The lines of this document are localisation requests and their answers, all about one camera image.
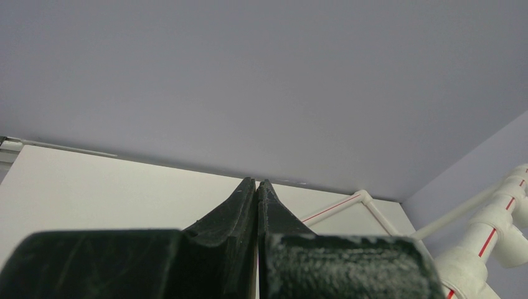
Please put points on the white PVC pipe frame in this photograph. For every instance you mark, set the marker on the white PVC pipe frame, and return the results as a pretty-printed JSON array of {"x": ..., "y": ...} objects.
[{"x": 493, "y": 231}]

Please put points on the aluminium table frame rail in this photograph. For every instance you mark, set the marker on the aluminium table frame rail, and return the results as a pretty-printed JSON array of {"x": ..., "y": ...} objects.
[{"x": 11, "y": 147}]

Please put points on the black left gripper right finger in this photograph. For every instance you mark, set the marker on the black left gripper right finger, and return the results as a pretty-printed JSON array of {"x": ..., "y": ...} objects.
[{"x": 295, "y": 262}]

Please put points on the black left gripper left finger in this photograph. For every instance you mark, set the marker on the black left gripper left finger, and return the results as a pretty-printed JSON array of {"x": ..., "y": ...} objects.
[{"x": 215, "y": 257}]

